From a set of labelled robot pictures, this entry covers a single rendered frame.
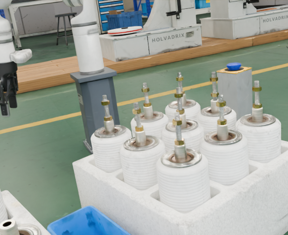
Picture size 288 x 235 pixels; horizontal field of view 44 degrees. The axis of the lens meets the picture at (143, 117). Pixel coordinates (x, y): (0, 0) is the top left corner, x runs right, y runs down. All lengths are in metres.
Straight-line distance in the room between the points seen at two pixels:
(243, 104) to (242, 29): 2.44
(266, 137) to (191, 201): 0.24
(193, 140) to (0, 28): 0.57
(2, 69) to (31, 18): 8.12
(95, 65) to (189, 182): 0.77
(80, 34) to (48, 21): 7.90
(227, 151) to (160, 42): 2.39
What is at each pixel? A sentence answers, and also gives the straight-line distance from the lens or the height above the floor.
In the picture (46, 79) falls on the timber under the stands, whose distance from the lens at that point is 2.72.
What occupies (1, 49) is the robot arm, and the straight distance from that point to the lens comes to 1.01.
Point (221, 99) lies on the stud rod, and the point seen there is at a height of 0.33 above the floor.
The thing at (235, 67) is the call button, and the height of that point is 0.32.
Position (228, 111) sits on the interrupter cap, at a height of 0.25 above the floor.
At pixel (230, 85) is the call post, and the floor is 0.28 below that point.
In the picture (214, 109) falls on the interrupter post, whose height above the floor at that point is 0.26.
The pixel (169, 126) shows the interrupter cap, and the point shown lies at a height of 0.25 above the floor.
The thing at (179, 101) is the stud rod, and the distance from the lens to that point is 0.78.
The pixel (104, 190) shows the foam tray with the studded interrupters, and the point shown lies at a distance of 0.78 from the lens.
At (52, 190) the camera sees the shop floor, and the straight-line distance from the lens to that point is 1.17.
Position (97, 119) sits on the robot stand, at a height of 0.14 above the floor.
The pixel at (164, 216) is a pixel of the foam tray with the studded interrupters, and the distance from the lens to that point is 0.63.
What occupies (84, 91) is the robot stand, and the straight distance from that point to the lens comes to 1.30.
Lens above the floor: 0.54
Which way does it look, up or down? 18 degrees down
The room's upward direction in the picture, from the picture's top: 8 degrees counter-clockwise
